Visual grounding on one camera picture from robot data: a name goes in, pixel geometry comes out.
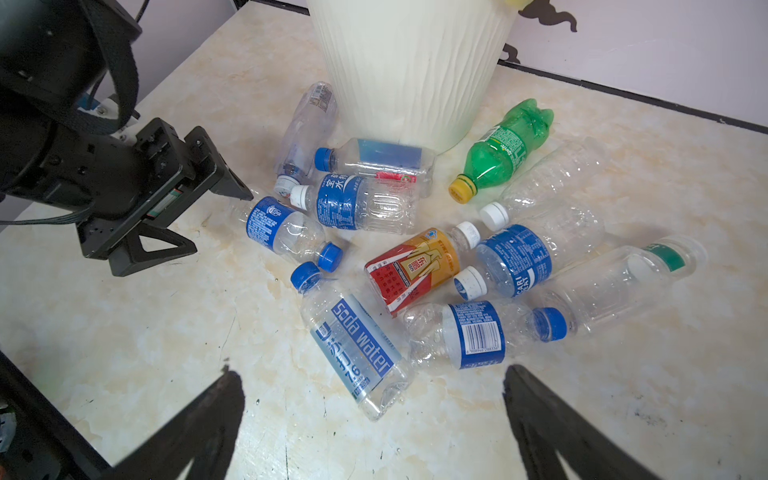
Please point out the clear bottle green cap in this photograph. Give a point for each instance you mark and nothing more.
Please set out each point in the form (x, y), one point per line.
(626, 281)

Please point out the clear bottle blue label white cap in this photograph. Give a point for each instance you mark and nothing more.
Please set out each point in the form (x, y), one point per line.
(355, 202)

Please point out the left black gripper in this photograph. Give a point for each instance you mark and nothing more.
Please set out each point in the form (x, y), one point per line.
(144, 192)

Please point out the white ribbed trash bin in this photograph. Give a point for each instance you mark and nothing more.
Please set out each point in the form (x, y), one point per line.
(411, 72)

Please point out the red yellow label bottle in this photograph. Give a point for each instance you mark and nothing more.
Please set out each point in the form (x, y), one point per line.
(409, 271)

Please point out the soda water labelled bottle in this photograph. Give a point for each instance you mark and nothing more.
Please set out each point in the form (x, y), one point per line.
(366, 348)

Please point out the green bottle near bin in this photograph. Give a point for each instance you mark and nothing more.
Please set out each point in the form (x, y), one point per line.
(493, 159)

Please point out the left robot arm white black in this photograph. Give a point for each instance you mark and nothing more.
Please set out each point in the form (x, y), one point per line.
(69, 84)

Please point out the small bottle blue label blue cap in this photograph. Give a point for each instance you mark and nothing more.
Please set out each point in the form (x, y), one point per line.
(287, 232)

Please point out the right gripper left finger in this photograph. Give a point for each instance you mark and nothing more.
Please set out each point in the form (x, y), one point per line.
(199, 441)

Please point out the yellow plastic bin liner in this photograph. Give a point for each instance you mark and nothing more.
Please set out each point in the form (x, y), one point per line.
(518, 4)

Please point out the bottle blue red label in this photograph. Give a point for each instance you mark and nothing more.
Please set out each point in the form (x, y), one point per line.
(380, 160)

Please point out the Pocari blue label bottle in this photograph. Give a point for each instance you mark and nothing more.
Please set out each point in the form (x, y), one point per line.
(531, 249)

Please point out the clear slim bottle beside bin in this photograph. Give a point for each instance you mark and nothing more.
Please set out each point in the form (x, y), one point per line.
(311, 126)

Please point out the clear unlabelled crumpled bottle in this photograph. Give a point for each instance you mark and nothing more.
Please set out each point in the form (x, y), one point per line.
(563, 171)

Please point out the barcode blue label bottle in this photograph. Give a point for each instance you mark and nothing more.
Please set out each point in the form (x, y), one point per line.
(449, 337)

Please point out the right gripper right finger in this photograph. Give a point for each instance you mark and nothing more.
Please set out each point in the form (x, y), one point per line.
(550, 433)

